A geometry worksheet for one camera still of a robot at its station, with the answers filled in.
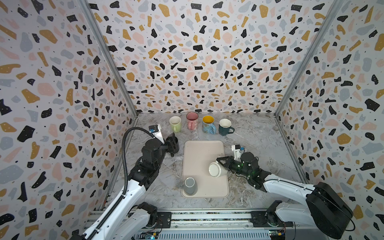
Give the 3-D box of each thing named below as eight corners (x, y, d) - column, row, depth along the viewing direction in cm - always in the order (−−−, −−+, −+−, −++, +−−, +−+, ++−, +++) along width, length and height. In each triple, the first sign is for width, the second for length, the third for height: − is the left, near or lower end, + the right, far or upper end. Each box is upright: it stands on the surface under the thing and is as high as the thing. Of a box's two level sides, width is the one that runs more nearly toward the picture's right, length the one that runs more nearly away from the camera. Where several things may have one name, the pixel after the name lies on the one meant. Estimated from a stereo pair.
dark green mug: (218, 137, 110) (220, 127, 101) (217, 129, 115) (219, 118, 106) (231, 137, 110) (234, 127, 101) (230, 129, 115) (232, 118, 106)
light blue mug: (202, 136, 110) (202, 127, 102) (202, 124, 118) (202, 115, 109) (214, 137, 110) (216, 127, 102) (213, 125, 118) (215, 115, 109)
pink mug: (186, 134, 110) (185, 124, 102) (187, 121, 119) (186, 111, 110) (198, 134, 110) (198, 124, 102) (198, 121, 119) (198, 111, 111)
